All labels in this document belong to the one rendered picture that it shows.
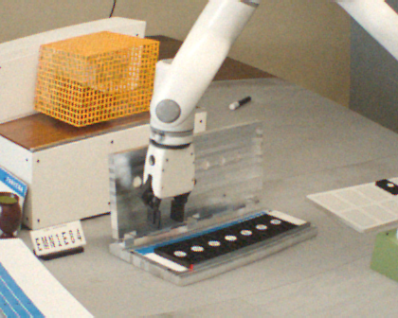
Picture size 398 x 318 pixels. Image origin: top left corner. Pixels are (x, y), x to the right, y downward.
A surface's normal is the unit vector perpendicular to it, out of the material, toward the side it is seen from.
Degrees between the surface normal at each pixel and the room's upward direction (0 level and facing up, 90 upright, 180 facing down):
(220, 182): 83
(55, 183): 90
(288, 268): 0
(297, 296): 0
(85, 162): 90
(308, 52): 90
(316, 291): 0
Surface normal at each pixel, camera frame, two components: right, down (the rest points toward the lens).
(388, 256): -0.81, 0.11
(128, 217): 0.73, 0.15
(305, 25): 0.58, 0.29
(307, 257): 0.08, -0.95
